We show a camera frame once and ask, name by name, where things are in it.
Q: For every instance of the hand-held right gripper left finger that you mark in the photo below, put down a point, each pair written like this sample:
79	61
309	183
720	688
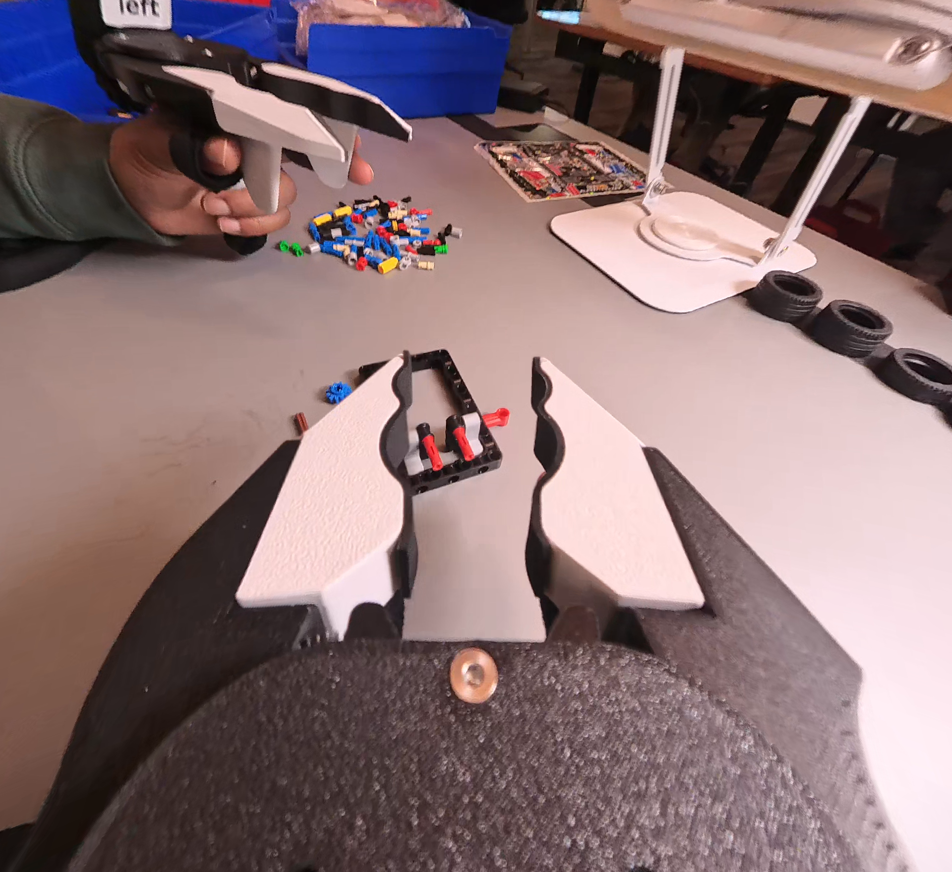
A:
327	515

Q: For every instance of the wooden edged table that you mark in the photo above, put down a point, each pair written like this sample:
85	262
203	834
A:
744	68

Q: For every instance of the blue lego gear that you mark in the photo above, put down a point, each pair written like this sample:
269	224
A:
338	393

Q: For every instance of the pile of small lego pieces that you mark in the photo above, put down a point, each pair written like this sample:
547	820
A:
372	236

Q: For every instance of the empty blue plastic bin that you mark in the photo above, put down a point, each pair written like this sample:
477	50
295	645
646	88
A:
37	53

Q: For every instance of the lego sticker sheet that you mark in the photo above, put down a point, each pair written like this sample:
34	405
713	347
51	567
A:
561	169

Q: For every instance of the clear plastic bag of parts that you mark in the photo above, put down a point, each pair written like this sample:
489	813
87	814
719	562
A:
387	5

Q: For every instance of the person's left forearm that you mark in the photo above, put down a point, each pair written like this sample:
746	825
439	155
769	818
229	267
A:
52	172

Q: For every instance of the blue plastic bin with bag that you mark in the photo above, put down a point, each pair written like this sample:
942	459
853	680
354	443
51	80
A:
409	68

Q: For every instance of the person's left hand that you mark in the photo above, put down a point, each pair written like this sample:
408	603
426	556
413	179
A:
156	180

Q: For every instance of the white book stand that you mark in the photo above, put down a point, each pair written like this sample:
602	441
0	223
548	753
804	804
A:
669	269

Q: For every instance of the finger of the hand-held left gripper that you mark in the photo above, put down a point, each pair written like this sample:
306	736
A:
342	102
260	109

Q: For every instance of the black lego frame assembly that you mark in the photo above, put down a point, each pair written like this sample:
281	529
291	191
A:
454	474

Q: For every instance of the brown lego axle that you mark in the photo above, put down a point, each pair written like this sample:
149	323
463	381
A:
302	422

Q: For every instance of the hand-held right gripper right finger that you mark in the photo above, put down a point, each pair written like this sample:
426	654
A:
617	522

